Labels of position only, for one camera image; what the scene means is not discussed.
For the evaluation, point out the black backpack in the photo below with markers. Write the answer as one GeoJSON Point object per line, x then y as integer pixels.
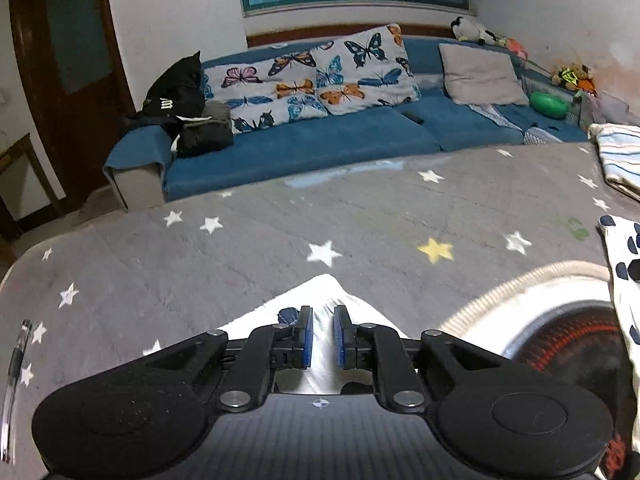
{"type": "Point", "coordinates": [175, 90]}

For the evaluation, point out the black remote control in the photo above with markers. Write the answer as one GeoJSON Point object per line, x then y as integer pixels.
{"type": "Point", "coordinates": [413, 117]}

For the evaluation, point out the green round object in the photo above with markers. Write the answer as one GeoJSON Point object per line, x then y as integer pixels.
{"type": "Point", "coordinates": [549, 105]}

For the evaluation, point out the butterfly print pillow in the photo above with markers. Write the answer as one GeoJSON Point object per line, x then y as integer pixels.
{"type": "Point", "coordinates": [360, 75]}
{"type": "Point", "coordinates": [260, 95]}

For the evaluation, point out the clear ballpoint pen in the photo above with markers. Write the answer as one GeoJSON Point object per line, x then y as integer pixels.
{"type": "Point", "coordinates": [15, 360]}

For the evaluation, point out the black bag on bed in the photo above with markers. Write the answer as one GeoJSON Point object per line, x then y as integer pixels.
{"type": "Point", "coordinates": [205, 132]}

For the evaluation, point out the grey star print mat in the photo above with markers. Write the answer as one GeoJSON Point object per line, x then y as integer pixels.
{"type": "Point", "coordinates": [350, 210]}

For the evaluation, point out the black and white plush toy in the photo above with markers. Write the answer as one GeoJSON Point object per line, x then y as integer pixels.
{"type": "Point", "coordinates": [472, 30]}

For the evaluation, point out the round white-rimmed basket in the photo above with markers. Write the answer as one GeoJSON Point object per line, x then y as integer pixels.
{"type": "Point", "coordinates": [565, 330]}

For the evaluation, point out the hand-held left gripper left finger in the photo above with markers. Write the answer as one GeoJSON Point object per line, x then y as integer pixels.
{"type": "Point", "coordinates": [305, 337]}

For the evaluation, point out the blue sofa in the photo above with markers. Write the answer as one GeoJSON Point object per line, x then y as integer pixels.
{"type": "Point", "coordinates": [325, 137]}

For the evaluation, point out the blue striped folded blanket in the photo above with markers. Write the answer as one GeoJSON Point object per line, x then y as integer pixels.
{"type": "Point", "coordinates": [620, 155]}

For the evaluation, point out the pink plush toy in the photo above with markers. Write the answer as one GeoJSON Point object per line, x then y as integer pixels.
{"type": "Point", "coordinates": [517, 49]}

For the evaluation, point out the dark wooden door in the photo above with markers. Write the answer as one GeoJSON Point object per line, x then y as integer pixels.
{"type": "Point", "coordinates": [75, 85]}

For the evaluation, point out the grey pillow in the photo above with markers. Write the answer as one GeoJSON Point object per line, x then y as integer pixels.
{"type": "Point", "coordinates": [480, 75]}

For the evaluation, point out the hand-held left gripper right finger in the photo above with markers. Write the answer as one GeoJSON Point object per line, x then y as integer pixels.
{"type": "Point", "coordinates": [342, 340]}

